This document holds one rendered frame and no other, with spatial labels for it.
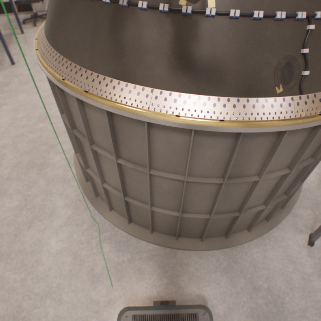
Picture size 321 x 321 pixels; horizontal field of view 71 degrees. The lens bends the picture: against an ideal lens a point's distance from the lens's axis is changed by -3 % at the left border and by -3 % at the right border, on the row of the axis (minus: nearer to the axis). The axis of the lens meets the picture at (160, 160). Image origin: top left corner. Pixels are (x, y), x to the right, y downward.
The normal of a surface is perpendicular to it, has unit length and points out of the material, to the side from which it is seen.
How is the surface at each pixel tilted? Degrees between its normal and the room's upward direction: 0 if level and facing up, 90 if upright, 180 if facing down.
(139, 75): 62
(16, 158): 0
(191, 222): 90
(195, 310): 0
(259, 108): 43
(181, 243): 0
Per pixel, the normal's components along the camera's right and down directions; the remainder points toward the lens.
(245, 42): 0.00, 0.36
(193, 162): -0.14, 0.74
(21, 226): 0.01, -0.65
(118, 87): -0.30, -0.02
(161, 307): -0.01, -1.00
